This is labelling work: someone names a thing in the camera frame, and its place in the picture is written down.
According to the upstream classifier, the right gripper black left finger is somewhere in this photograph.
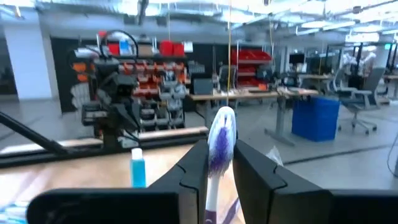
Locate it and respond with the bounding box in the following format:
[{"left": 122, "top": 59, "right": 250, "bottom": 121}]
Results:
[{"left": 26, "top": 139, "right": 210, "bottom": 224}]

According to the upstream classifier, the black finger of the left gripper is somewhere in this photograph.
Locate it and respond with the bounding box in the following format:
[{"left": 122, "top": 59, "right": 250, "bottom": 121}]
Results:
[{"left": 113, "top": 104, "right": 141, "bottom": 131}]

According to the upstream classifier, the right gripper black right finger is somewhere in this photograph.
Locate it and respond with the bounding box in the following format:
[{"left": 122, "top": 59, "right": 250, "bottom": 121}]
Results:
[{"left": 232, "top": 139, "right": 398, "bottom": 224}]

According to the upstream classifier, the blue mouthwash bottle white cap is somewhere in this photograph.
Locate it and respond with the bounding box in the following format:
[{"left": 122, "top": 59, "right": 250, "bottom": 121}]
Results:
[{"left": 129, "top": 147, "right": 147, "bottom": 189}]

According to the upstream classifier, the purple white toothbrush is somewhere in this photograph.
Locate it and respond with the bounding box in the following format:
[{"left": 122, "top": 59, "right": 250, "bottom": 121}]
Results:
[{"left": 203, "top": 106, "right": 238, "bottom": 224}]

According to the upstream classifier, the dark grey box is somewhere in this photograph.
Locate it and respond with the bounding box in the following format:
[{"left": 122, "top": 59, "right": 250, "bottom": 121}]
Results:
[{"left": 192, "top": 77, "right": 215, "bottom": 96}]

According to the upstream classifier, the blue bin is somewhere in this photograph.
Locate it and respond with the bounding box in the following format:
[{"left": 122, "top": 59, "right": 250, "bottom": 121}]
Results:
[{"left": 291, "top": 96, "right": 341, "bottom": 142}]

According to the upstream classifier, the wooden top desk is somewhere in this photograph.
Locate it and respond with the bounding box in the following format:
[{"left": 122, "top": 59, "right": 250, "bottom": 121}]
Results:
[{"left": 188, "top": 88, "right": 320, "bottom": 147}]

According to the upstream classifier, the grey office chair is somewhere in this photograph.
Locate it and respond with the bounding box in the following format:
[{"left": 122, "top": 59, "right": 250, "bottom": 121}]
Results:
[{"left": 332, "top": 67, "right": 387, "bottom": 135}]

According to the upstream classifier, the red bin rack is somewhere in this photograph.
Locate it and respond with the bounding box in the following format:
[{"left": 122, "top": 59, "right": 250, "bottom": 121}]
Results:
[{"left": 230, "top": 48, "right": 274, "bottom": 91}]

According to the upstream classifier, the blue white wrapped toothbrush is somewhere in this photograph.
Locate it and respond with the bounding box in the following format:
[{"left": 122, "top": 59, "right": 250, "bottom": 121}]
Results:
[{"left": 0, "top": 200, "right": 29, "bottom": 224}]

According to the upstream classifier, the black aluminium table frame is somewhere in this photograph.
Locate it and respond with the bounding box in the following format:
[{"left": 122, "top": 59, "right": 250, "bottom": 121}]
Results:
[{"left": 0, "top": 111, "right": 210, "bottom": 169}]

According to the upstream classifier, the yellow hanging cable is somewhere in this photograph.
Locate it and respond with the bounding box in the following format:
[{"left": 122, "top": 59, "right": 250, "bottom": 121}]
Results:
[{"left": 226, "top": 0, "right": 233, "bottom": 106}]

